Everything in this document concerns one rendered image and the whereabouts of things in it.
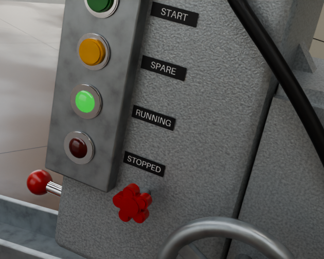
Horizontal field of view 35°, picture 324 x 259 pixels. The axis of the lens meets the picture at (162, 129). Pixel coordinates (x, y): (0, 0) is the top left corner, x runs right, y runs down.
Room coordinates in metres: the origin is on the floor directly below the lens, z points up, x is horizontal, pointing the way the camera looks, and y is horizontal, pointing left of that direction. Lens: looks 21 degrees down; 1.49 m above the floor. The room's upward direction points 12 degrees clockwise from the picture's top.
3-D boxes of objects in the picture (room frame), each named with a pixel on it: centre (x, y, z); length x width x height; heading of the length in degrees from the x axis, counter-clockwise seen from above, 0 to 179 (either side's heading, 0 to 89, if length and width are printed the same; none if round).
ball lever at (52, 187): (0.55, 0.11, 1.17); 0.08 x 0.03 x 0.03; 70
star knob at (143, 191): (0.46, 0.01, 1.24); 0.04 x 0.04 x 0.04; 70
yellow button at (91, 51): (0.48, 0.08, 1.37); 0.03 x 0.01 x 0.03; 70
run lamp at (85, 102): (0.48, 0.08, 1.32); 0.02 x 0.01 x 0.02; 70
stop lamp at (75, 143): (0.48, 0.08, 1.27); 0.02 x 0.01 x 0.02; 70
